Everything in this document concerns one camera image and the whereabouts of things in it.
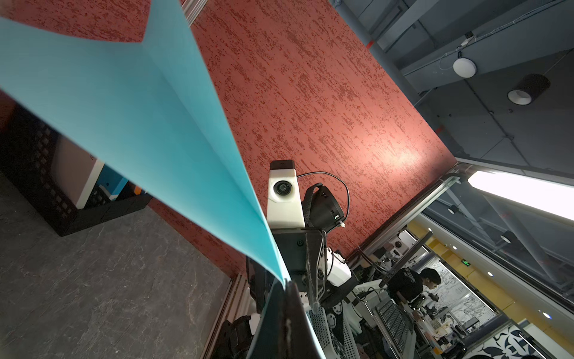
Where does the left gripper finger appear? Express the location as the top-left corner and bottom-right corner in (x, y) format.
(247, 281), (324, 358)

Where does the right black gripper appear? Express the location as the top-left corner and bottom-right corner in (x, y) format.
(246, 228), (327, 310)

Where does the light blue rectangular paper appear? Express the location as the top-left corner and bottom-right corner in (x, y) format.
(1, 1), (294, 284)

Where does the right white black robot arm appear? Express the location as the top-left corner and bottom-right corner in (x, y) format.
(272, 183), (351, 309)

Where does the long ceiling strip light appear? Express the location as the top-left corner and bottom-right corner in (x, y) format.
(468, 171), (573, 221)

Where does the person in black shirt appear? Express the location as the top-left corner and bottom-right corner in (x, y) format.
(387, 268), (442, 305)

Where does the teal book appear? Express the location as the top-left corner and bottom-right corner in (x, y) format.
(97, 165), (128, 200)

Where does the white spine book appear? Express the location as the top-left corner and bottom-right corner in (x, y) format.
(52, 136), (105, 209)

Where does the white round ceiling sensor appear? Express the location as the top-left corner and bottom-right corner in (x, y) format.
(452, 58), (478, 79)

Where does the black cylinder ceiling lamp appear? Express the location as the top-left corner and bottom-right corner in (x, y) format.
(507, 73), (551, 106)

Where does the black mesh file organizer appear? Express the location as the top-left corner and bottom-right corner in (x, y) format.
(1, 104), (152, 236)

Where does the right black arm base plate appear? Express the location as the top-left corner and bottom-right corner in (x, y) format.
(212, 316), (254, 359)

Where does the aluminium front rail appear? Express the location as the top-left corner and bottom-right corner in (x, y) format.
(200, 275), (256, 358)

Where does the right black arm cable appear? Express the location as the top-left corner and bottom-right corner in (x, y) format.
(297, 171), (351, 225)

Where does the right aluminium corner post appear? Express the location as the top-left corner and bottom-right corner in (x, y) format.
(181, 0), (208, 25)

